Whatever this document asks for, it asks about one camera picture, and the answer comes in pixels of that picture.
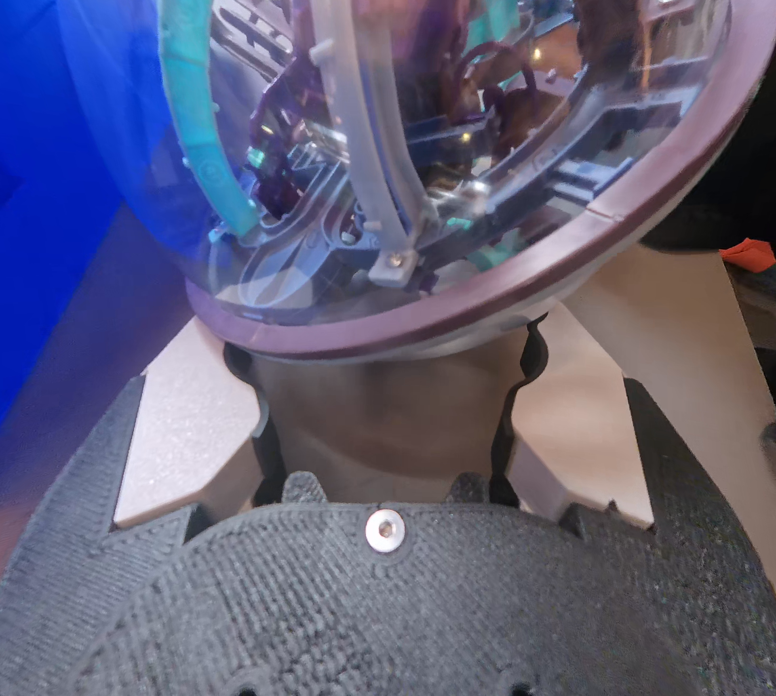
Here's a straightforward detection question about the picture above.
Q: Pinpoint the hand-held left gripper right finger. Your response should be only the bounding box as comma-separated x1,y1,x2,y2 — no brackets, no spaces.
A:
491,306,656,527

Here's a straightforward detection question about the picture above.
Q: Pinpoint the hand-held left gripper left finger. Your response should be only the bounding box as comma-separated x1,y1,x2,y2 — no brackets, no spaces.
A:
113,315,270,530

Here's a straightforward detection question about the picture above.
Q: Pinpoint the clear maze ball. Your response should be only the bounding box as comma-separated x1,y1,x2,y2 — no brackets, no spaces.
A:
55,0,776,361

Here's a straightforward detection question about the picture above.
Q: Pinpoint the blue plastic tray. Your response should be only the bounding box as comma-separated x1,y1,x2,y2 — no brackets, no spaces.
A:
0,0,128,430

